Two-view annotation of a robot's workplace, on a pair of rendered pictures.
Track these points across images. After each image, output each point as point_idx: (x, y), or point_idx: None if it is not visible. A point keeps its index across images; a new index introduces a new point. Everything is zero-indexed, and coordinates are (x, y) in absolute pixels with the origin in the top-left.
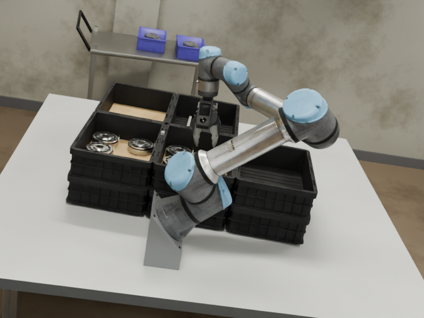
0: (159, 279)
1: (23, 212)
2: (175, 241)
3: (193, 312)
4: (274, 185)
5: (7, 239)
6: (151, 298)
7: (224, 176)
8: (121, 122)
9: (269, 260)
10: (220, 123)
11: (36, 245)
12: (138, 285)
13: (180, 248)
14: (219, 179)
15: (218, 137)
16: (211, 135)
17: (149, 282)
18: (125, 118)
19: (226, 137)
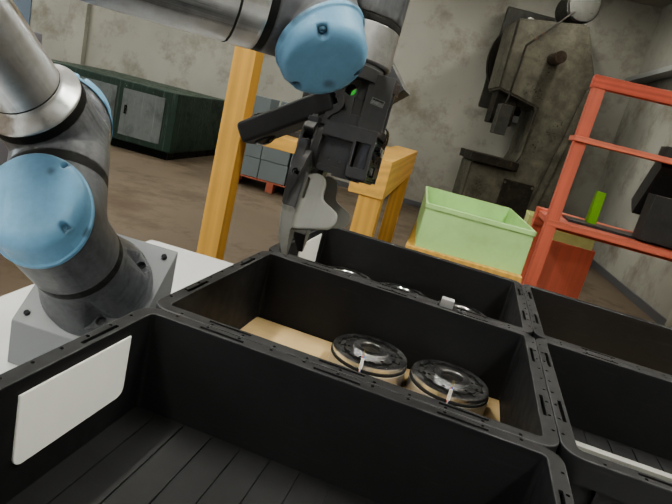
0: (0, 334)
1: None
2: (39, 301)
3: None
4: (45, 357)
5: (202, 273)
6: None
7: (170, 294)
8: (512, 309)
9: None
10: (297, 161)
11: (180, 283)
12: (5, 312)
13: (25, 318)
14: (27, 154)
15: (532, 417)
16: (530, 401)
17: (3, 323)
18: (516, 301)
19: (538, 425)
